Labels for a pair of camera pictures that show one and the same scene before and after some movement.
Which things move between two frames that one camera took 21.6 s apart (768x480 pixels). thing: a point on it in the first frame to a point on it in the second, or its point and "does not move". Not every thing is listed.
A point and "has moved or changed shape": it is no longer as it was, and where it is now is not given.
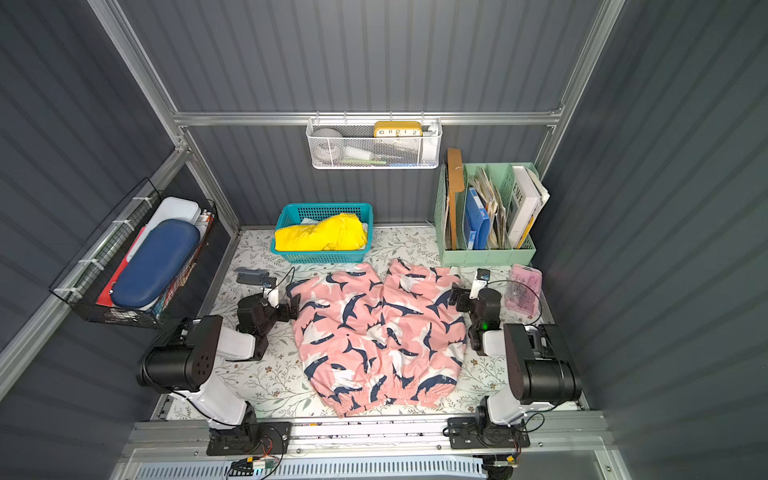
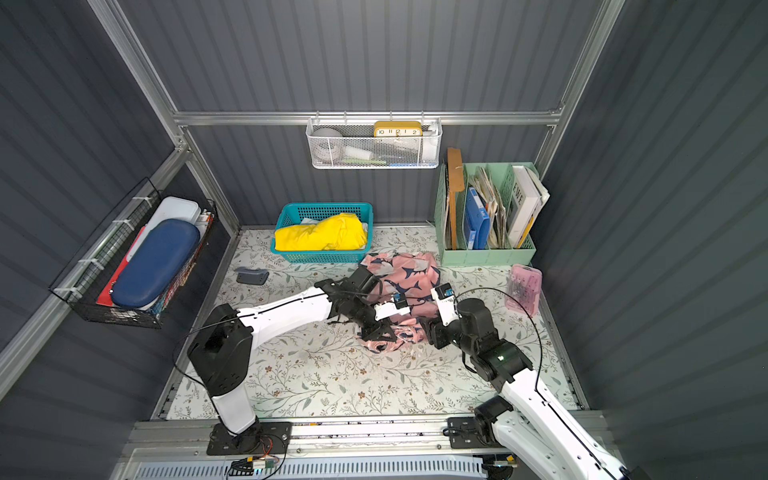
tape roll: x=327 y=143 does not move
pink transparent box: x=523 y=293 does not move
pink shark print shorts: x=371 y=337 has moved or changed shape
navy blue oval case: x=168 y=245 does not move
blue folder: x=477 y=222 does not move
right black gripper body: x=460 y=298 to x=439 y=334
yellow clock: x=397 y=129 does not move
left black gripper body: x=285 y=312 to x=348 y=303
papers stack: x=497 y=235 does not move
